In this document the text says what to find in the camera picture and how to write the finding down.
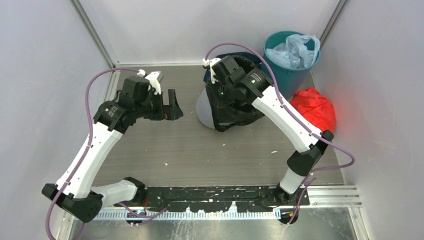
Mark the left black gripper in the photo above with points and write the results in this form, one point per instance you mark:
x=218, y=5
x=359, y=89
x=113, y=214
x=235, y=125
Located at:
x=173, y=111

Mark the grey translucent trash bin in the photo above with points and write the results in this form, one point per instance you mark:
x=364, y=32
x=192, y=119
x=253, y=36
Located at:
x=203, y=110

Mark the black trash bag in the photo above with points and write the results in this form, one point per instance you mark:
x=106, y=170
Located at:
x=228, y=97

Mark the teal plastic bucket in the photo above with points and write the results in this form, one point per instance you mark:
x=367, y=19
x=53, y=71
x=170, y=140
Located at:
x=288, y=80

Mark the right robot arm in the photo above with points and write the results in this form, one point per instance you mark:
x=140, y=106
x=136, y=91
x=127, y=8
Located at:
x=309, y=141

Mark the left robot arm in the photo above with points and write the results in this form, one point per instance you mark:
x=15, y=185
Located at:
x=141, y=97

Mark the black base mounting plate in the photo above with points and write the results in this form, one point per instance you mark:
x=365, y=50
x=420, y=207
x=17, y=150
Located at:
x=213, y=199

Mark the dark navy cloth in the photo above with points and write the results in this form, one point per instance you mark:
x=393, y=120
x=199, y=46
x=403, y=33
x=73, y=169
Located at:
x=252, y=57

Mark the light blue plastic bag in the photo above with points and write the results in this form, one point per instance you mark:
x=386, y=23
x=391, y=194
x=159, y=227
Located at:
x=297, y=52

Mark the red cloth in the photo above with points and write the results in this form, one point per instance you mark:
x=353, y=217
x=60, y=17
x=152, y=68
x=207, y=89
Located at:
x=315, y=108

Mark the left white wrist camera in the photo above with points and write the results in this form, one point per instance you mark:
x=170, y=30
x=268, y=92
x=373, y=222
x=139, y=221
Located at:
x=154, y=78

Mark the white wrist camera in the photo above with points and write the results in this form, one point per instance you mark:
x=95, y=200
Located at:
x=208, y=65
x=154, y=78

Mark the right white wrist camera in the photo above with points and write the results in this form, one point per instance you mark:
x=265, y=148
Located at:
x=208, y=65

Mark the aluminium frame rail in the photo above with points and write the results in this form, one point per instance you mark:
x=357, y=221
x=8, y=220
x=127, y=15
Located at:
x=79, y=177

